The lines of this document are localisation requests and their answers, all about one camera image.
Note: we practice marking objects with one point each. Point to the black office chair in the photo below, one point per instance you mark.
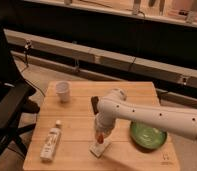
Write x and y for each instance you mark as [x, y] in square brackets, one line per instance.
[14, 99]

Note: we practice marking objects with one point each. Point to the green bowl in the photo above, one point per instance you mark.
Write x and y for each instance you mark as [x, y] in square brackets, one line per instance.
[147, 137]

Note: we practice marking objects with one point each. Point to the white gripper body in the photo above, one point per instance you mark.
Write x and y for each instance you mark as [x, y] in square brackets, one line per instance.
[104, 125]

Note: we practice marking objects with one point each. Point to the white sponge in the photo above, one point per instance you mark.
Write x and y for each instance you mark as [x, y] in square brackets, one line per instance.
[97, 148]

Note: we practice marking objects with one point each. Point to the wooden table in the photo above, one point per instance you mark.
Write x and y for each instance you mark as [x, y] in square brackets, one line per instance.
[77, 119]

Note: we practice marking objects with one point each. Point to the white plastic bottle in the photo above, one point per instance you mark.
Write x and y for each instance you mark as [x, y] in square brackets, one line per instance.
[49, 148]

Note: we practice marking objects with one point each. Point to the black rectangular block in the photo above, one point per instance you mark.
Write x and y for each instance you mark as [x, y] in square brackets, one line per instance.
[94, 101]

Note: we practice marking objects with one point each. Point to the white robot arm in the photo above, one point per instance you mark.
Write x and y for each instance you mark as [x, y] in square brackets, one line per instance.
[113, 106]

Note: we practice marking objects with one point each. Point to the white paper cup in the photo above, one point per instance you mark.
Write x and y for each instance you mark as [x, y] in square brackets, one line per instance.
[63, 91]

